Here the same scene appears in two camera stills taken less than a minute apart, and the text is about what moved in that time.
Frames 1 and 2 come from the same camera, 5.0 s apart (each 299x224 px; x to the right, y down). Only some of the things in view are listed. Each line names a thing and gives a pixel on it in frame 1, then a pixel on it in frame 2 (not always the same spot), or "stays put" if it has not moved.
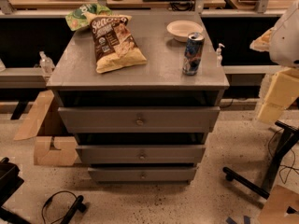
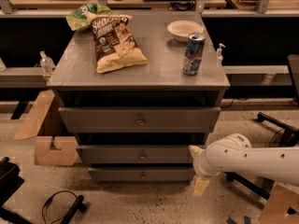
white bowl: (180, 30) stays put
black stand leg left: (78, 205) stays put
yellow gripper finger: (270, 113) -> (195, 151)
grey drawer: (140, 154) stays put
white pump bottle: (219, 57) stays put
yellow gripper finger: (284, 89) -> (200, 184)
